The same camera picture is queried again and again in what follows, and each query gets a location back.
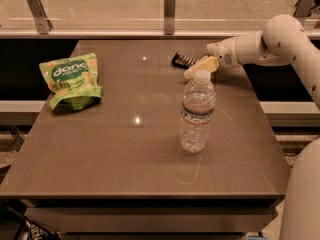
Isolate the middle metal railing bracket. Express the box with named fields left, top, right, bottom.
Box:
left=164, top=0, right=176, bottom=35

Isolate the left metal railing bracket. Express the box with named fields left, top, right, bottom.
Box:
left=26, top=0, right=53, bottom=34

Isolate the green rice chip bag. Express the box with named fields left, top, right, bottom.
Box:
left=39, top=53, right=103, bottom=111

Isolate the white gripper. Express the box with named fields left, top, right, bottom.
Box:
left=184, top=37, right=240, bottom=80

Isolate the clear plastic water bottle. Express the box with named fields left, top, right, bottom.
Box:
left=179, top=69, right=216, bottom=153

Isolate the dark box under table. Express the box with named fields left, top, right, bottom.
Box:
left=13, top=216, right=62, bottom=240

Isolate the black rxbar chocolate bar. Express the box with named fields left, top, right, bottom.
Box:
left=171, top=53, right=198, bottom=69

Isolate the glass railing panel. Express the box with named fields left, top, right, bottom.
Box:
left=0, top=0, right=320, bottom=32

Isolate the metal railing bracket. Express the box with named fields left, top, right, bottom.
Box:
left=26, top=0, right=53, bottom=34
left=293, top=0, right=314, bottom=18
left=164, top=0, right=176, bottom=35

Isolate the right metal railing bracket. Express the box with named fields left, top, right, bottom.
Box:
left=293, top=0, right=314, bottom=18

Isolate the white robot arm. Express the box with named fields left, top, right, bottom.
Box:
left=207, top=14, right=320, bottom=240

